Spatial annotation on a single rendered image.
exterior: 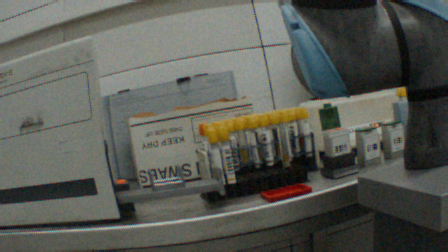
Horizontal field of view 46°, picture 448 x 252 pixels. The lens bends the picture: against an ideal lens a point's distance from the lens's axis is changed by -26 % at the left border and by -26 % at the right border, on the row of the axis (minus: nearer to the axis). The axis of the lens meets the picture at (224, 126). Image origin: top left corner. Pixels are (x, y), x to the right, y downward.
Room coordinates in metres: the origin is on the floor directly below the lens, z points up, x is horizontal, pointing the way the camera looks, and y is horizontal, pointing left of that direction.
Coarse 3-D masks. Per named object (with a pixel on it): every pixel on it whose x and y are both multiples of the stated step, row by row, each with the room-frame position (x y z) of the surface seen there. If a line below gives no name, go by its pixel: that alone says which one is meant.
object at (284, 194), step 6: (294, 186) 1.05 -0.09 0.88; (300, 186) 1.04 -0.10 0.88; (306, 186) 1.01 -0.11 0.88; (264, 192) 1.04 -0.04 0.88; (270, 192) 1.04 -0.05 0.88; (276, 192) 1.04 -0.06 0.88; (282, 192) 1.04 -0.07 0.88; (288, 192) 1.03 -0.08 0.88; (294, 192) 0.98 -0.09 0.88; (300, 192) 0.98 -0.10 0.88; (306, 192) 0.99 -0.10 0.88; (264, 198) 1.01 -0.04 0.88; (270, 198) 0.98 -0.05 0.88; (276, 198) 0.98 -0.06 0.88; (282, 198) 0.98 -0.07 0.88
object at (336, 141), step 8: (336, 128) 1.13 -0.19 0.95; (344, 128) 1.10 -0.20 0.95; (328, 136) 1.09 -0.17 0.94; (336, 136) 1.08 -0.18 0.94; (344, 136) 1.08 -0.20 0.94; (328, 144) 1.09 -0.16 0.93; (336, 144) 1.08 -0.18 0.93; (344, 144) 1.08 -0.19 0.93; (328, 152) 1.10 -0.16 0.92; (336, 152) 1.08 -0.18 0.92; (344, 152) 1.08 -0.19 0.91
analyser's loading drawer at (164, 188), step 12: (180, 168) 1.00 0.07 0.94; (216, 168) 1.02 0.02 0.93; (156, 180) 1.05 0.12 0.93; (168, 180) 1.05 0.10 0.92; (180, 180) 1.02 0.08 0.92; (204, 180) 1.06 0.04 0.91; (216, 180) 1.03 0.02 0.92; (120, 192) 1.03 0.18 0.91; (132, 192) 1.02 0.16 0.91; (144, 192) 1.00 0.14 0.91; (156, 192) 0.99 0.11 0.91; (168, 192) 1.00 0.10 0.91; (180, 192) 1.00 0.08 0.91; (192, 192) 1.01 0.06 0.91; (204, 192) 1.01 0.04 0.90
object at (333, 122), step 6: (324, 108) 1.13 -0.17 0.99; (330, 108) 1.13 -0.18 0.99; (336, 108) 1.13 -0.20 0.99; (324, 114) 1.13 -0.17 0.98; (330, 114) 1.13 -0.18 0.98; (336, 114) 1.13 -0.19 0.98; (324, 120) 1.13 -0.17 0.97; (330, 120) 1.13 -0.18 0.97; (336, 120) 1.13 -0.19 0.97; (324, 126) 1.13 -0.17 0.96; (330, 126) 1.13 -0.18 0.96; (336, 126) 1.13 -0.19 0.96
